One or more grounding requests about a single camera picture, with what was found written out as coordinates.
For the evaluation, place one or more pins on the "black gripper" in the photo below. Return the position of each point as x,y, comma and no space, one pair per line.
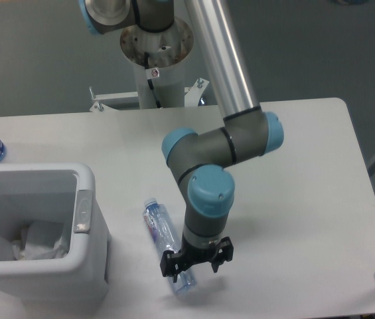
172,263

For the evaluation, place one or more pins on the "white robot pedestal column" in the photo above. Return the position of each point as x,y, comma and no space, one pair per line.
158,59

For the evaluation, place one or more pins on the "white pedestal base frame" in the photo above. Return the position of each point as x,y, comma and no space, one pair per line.
149,99

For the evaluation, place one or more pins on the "clear plastic bottle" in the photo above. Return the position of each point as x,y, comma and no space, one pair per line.
165,237

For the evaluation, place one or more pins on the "white plastic trash can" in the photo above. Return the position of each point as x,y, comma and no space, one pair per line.
59,193

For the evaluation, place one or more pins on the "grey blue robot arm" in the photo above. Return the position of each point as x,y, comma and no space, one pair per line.
199,162

